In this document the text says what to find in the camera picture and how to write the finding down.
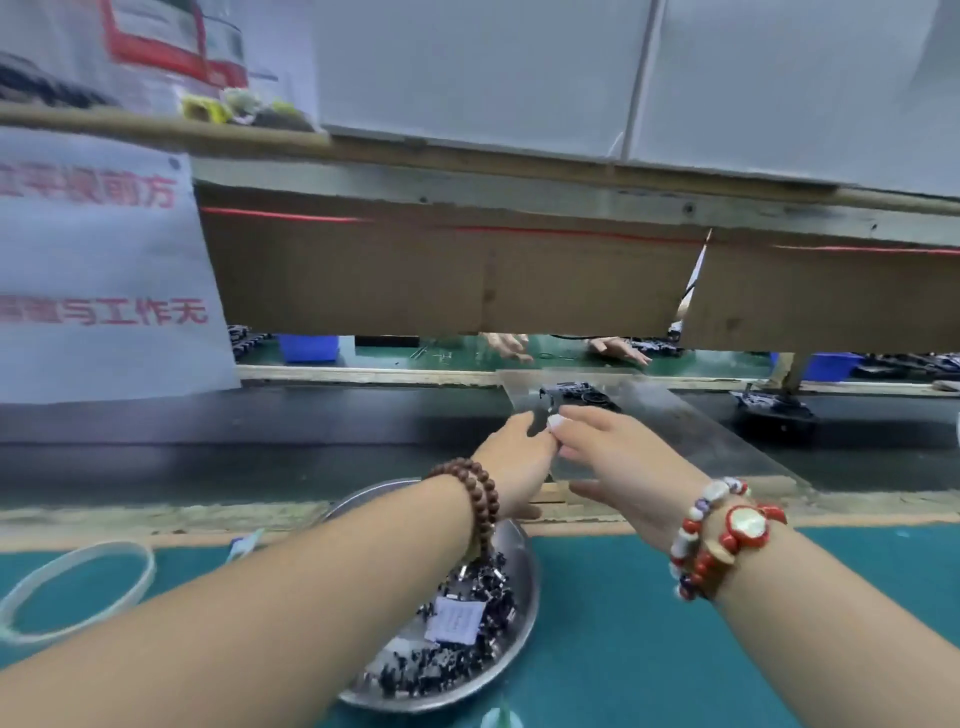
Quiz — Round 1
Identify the person's right hand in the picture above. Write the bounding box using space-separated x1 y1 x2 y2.
544 403 714 549

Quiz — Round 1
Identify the person's left hand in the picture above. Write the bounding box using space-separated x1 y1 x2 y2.
472 411 560 522

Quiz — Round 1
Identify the metal deck chassis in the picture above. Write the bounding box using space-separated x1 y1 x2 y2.
537 381 620 414

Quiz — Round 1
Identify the pile of small metal parts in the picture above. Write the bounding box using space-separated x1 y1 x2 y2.
360 552 519 699

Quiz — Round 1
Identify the round metal bowl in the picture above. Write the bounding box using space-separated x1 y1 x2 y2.
322 477 542 714

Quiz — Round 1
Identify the white green-stained cloth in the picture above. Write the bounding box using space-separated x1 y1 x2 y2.
225 528 269 566

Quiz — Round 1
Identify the black conveyor belt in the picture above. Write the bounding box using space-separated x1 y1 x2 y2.
0 382 960 504

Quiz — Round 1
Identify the person's left forearm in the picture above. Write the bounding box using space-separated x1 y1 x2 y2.
0 480 474 728

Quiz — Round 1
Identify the person's right forearm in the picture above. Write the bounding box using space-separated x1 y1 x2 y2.
705 525 960 728

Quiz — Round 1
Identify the clear plastic sheet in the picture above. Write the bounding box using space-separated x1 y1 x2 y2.
502 372 812 489

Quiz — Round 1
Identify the blue plastic bin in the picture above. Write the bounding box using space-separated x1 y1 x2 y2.
277 333 344 365
772 352 864 383

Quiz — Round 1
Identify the brown cardboard panel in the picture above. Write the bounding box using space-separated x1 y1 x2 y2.
199 202 960 354

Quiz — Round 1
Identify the wooden shelf beam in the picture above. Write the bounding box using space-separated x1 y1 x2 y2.
0 102 960 249

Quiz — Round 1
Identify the yellow plastic object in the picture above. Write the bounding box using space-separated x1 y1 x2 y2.
180 90 317 134

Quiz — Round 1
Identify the white paper sign red text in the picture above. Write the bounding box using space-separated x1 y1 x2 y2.
0 127 242 407

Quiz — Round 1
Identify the bottle with orange label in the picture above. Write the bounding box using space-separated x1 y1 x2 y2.
97 0 249 92

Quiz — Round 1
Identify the dark metal device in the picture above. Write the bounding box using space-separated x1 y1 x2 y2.
0 52 114 110

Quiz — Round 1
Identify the brown bead bracelet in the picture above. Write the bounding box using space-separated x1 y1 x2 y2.
423 457 501 567

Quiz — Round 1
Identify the red white bead bracelet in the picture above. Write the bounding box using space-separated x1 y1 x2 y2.
667 477 789 605

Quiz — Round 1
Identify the red cord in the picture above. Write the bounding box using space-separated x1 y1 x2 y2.
199 205 960 257

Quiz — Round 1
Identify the white tape ring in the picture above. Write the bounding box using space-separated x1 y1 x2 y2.
0 540 158 647

